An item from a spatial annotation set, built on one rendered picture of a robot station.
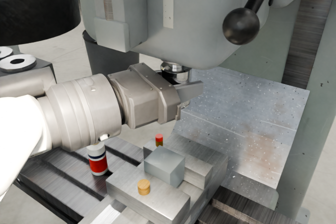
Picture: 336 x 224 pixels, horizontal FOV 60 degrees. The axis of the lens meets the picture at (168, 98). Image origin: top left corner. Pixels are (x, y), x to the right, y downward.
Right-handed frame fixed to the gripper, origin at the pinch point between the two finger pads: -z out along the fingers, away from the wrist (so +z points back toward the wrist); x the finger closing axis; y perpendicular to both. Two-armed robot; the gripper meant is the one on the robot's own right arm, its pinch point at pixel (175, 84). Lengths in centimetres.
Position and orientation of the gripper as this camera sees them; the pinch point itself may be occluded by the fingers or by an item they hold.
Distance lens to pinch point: 44.8
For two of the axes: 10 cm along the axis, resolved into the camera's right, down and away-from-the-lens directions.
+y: -0.1, 8.5, 5.3
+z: -8.5, 2.7, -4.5
